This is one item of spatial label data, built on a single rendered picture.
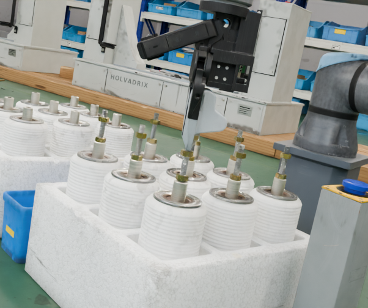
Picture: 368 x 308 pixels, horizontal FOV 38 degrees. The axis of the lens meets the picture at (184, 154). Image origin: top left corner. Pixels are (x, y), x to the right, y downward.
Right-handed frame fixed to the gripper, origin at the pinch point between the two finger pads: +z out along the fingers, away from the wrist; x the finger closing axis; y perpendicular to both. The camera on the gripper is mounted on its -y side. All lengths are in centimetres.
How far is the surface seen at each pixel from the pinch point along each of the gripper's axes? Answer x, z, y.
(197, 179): 13.4, 9.0, 4.6
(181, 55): 557, -1, 24
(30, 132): 39, 11, -30
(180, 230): -4.7, 12.5, 1.4
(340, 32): 452, -53, 169
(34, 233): 18.5, 25.7, -23.1
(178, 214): -4.8, 10.1, 0.7
